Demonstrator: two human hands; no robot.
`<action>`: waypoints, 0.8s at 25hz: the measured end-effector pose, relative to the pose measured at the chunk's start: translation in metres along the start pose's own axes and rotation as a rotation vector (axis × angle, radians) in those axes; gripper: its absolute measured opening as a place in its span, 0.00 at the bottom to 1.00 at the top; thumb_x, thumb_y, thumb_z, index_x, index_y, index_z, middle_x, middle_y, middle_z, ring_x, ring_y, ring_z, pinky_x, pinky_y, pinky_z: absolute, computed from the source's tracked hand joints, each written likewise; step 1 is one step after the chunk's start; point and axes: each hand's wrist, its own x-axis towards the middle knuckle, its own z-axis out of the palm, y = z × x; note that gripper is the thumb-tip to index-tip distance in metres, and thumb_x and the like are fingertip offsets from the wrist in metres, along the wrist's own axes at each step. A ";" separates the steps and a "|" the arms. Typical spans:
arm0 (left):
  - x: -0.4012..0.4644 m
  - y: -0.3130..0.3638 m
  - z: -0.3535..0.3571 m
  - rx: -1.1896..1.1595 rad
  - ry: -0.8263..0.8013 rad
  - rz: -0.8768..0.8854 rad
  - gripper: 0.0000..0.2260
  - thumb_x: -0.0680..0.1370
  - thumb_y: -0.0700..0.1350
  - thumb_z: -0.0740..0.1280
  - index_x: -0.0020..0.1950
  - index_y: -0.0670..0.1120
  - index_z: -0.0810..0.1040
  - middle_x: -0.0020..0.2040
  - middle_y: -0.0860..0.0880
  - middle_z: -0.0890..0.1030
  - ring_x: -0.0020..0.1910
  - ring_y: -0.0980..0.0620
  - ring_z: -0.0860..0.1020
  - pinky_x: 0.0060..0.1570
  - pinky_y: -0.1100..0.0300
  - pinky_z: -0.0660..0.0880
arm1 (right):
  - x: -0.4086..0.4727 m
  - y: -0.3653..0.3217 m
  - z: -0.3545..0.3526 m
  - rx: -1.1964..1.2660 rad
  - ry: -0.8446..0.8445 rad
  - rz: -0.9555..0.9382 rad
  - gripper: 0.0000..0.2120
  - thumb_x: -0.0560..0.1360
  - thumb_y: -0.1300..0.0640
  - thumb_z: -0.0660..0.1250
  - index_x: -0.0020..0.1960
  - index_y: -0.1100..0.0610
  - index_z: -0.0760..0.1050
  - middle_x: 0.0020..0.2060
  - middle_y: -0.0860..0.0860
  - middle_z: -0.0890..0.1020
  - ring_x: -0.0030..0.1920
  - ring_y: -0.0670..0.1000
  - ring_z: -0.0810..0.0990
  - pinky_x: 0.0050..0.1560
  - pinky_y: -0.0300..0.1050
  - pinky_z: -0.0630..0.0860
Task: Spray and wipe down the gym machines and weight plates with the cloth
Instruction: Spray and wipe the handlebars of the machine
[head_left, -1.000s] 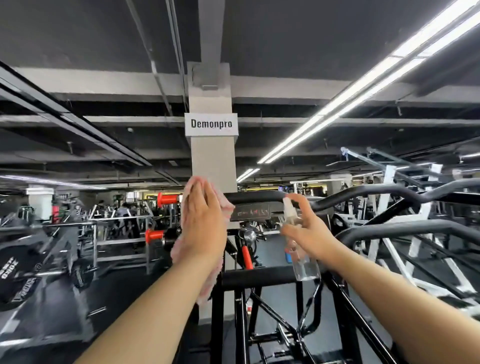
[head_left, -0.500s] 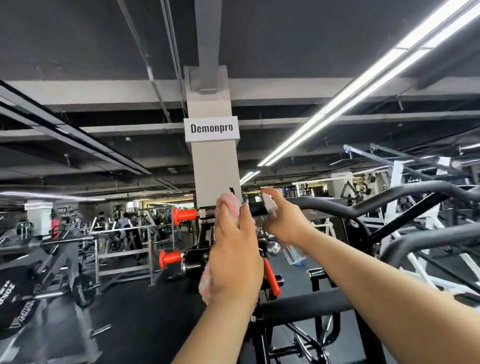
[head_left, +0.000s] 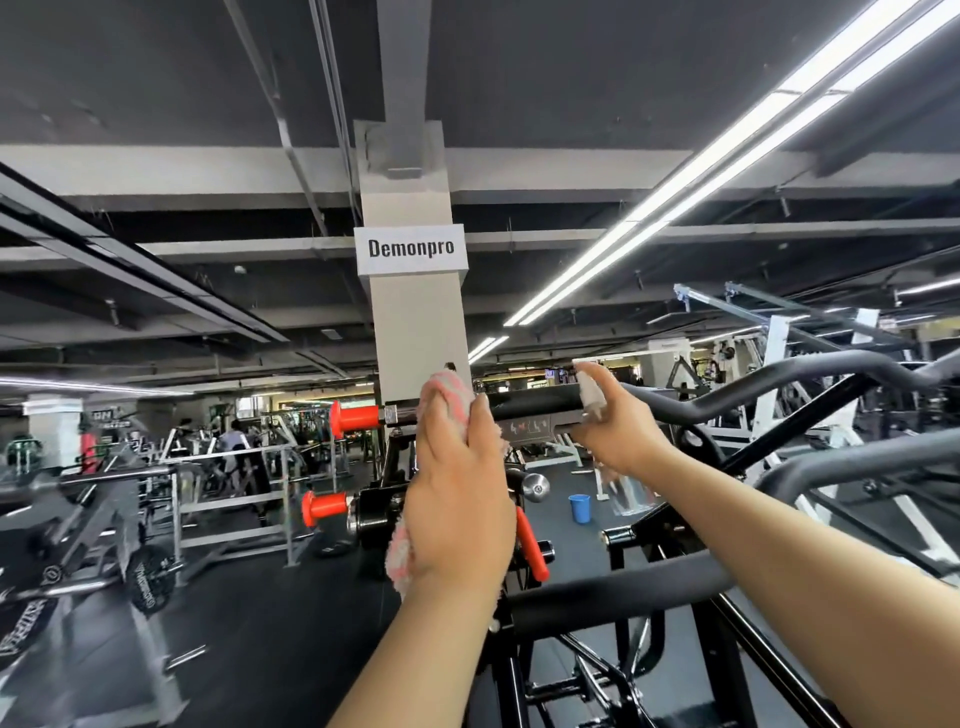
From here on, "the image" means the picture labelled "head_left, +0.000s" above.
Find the clear spray bottle white nozzle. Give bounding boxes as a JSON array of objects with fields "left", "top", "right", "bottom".
[{"left": 573, "top": 358, "right": 663, "bottom": 519}]

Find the black ceiling track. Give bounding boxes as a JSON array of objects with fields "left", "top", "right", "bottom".
[{"left": 0, "top": 161, "right": 291, "bottom": 346}]

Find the white sign black lettering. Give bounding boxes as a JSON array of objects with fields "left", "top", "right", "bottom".
[{"left": 353, "top": 223, "right": 470, "bottom": 279}]

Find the person's left forearm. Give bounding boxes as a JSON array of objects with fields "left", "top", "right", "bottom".
[{"left": 327, "top": 576, "right": 513, "bottom": 728}]

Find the person's left hand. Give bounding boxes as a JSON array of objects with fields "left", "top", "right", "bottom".
[{"left": 402, "top": 377, "right": 521, "bottom": 601}]

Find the person's right hand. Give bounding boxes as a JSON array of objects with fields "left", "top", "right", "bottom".
[{"left": 567, "top": 362, "right": 681, "bottom": 482}]

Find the white square pillar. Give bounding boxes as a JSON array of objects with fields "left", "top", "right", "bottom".
[{"left": 354, "top": 120, "right": 474, "bottom": 405}]

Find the white metal rail frame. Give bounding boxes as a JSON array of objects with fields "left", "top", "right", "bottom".
[{"left": 166, "top": 442, "right": 320, "bottom": 569}]

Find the black weight plate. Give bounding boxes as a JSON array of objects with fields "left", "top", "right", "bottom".
[{"left": 126, "top": 545, "right": 179, "bottom": 615}]

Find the red lever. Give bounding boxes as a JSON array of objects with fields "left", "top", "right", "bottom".
[{"left": 514, "top": 506, "right": 552, "bottom": 585}]

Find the white frame gym rack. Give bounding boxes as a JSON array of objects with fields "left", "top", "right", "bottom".
[{"left": 671, "top": 282, "right": 960, "bottom": 586}]

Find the long double ceiling light strip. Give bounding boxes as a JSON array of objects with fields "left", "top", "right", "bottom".
[{"left": 501, "top": 0, "right": 960, "bottom": 328}]

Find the person's right forearm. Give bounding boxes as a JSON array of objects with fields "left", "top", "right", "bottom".
[{"left": 643, "top": 442, "right": 960, "bottom": 728}]

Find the grey plate loaded gym machine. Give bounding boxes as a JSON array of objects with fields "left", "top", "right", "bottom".
[{"left": 0, "top": 441, "right": 192, "bottom": 728}]

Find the pink white cleaning cloth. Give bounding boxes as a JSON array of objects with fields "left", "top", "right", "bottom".
[{"left": 384, "top": 369, "right": 513, "bottom": 603}]

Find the red handle grip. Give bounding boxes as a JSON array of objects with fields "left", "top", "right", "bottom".
[
  {"left": 300, "top": 491, "right": 351, "bottom": 529},
  {"left": 329, "top": 400, "right": 383, "bottom": 441}
]

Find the black gym machine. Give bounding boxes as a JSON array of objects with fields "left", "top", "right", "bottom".
[{"left": 348, "top": 348, "right": 960, "bottom": 728}]

